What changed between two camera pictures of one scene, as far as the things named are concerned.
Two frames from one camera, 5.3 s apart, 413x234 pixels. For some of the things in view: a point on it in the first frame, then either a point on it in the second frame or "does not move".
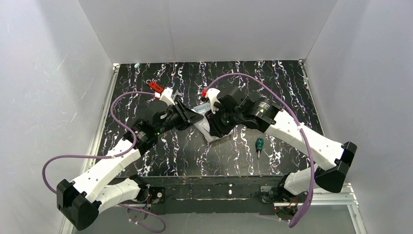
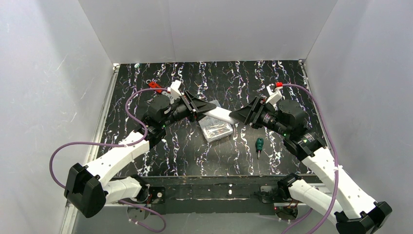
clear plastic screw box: (202, 126) does not move
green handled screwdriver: (259, 145) does not move
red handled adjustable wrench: (156, 87) does not move
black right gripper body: (212, 122) -> (255, 112)
